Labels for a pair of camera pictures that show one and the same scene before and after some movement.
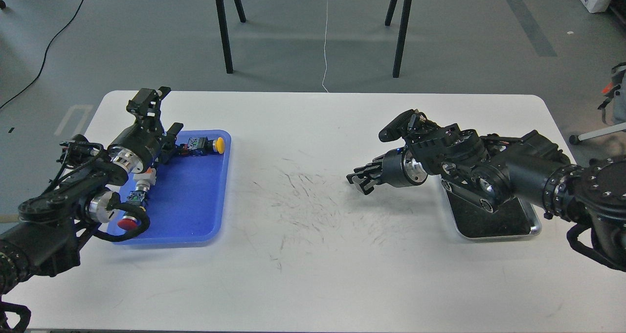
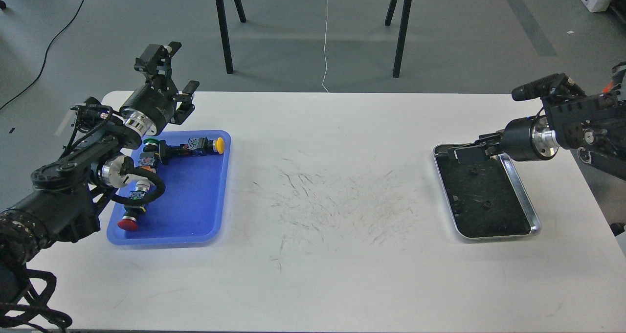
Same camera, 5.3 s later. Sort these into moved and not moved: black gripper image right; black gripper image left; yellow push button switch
Moved: black gripper image left; black gripper image right
Not moved: yellow push button switch
